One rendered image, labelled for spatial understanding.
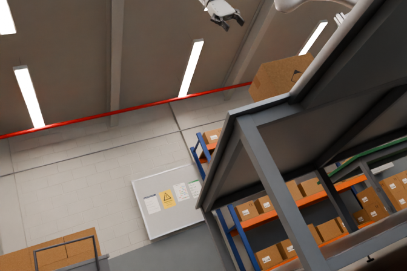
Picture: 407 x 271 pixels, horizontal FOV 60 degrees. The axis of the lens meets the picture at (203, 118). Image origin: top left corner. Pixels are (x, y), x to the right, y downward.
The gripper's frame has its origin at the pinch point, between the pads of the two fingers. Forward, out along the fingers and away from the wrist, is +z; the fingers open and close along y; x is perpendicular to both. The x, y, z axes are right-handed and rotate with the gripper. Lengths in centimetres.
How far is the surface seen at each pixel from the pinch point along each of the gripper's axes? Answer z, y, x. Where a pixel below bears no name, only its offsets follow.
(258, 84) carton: 18.1, -15.2, -30.4
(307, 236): 85, 34, -9
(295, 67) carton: 24.2, -29.6, -16.9
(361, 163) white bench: 85, -160, -151
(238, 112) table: 36.0, 26.1, -4.6
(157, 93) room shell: -228, -182, -430
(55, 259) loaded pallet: -32, 96, -338
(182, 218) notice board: -11, -98, -467
